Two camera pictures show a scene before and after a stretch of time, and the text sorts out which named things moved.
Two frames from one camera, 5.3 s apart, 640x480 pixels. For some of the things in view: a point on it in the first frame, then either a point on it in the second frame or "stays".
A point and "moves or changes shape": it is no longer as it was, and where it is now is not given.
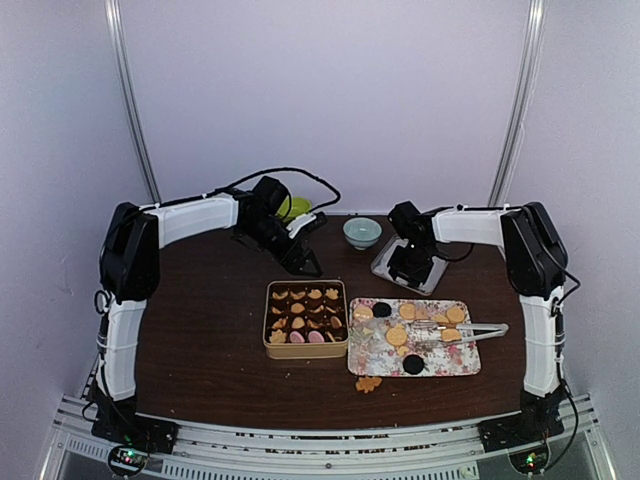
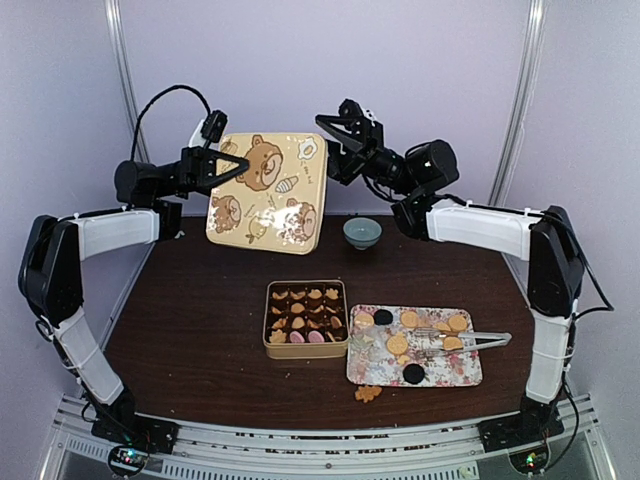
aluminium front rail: x=571 y=447 stays
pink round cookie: x=295 y=337 stays
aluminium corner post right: x=515 y=133 stays
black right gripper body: x=410 y=264 to x=352 y=163
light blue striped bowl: x=362 y=232 stays
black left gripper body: x=281 y=253 to x=190 y=170
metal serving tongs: x=498 y=328 to x=456 y=341
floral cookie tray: x=404 y=337 moves or changes shape
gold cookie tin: x=305 y=319 stays
